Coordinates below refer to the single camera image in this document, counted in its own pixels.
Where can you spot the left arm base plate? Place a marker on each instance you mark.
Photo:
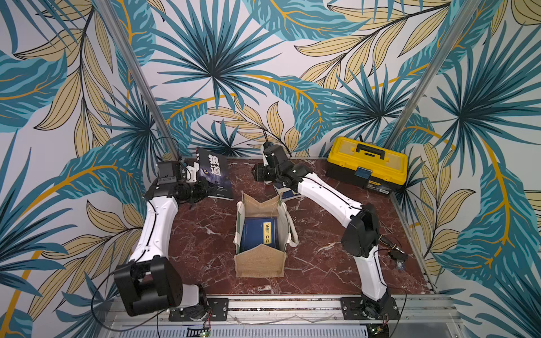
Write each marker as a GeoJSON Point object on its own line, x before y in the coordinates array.
{"type": "Point", "coordinates": [215, 308]}

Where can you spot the blue book middle stack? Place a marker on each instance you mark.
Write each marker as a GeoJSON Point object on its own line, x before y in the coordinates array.
{"type": "Point", "coordinates": [285, 192]}

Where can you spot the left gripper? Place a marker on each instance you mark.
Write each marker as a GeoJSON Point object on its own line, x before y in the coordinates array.
{"type": "Point", "coordinates": [202, 182]}

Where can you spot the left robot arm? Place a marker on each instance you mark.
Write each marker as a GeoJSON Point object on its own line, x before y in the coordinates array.
{"type": "Point", "coordinates": [149, 282]}

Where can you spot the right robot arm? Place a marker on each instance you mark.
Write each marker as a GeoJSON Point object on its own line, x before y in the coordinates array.
{"type": "Point", "coordinates": [361, 239]}

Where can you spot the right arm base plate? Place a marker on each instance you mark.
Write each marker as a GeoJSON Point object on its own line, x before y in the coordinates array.
{"type": "Point", "coordinates": [362, 308]}

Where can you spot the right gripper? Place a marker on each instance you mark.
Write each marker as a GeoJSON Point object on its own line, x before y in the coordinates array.
{"type": "Point", "coordinates": [262, 172]}

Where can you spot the small black gold connector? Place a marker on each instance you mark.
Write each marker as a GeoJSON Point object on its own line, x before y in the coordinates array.
{"type": "Point", "coordinates": [395, 252]}

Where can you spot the dark wolf cover book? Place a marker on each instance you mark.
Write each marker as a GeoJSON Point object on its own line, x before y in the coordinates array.
{"type": "Point", "coordinates": [214, 169]}

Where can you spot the green burlap Christmas bag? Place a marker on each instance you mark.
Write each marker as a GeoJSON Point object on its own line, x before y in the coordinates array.
{"type": "Point", "coordinates": [263, 261]}

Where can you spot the yellow black toolbox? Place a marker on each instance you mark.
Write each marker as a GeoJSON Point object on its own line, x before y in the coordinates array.
{"type": "Point", "coordinates": [367, 166]}

